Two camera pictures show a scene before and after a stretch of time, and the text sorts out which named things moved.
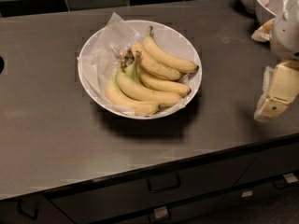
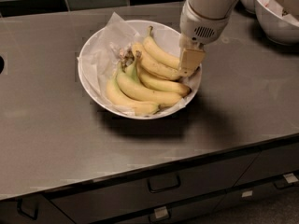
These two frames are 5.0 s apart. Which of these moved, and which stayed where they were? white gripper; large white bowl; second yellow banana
Moved: white gripper
Stayed: second yellow banana; large white bowl
